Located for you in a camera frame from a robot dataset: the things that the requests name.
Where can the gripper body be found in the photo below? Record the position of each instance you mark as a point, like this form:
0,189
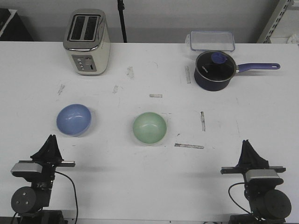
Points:
46,178
257,181

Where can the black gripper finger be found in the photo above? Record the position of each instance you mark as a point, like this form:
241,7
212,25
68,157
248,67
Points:
45,153
255,160
57,154
243,156

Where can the blue bowl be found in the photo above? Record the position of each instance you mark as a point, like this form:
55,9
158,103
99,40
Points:
74,120

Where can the green bowl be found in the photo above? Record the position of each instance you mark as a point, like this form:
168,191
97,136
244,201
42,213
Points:
149,128

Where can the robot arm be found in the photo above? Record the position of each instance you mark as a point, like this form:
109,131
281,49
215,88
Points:
268,205
29,202

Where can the long grey tape strip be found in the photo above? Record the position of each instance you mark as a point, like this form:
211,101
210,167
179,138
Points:
188,146

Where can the dark blue saucepan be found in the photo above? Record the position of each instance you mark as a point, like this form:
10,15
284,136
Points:
217,86

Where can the glass pot lid blue knob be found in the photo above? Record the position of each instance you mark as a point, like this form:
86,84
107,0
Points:
216,65

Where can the cream two-slot toaster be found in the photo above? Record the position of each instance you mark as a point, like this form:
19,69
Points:
86,41

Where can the clear plastic food container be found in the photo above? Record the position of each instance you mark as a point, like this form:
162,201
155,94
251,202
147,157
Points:
210,40

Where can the metal shelf upright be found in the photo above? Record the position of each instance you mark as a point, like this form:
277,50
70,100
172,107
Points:
283,23

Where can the black vertical pole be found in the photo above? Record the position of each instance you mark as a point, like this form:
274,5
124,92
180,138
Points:
121,7

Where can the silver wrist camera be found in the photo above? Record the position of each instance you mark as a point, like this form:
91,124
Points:
258,174
26,170

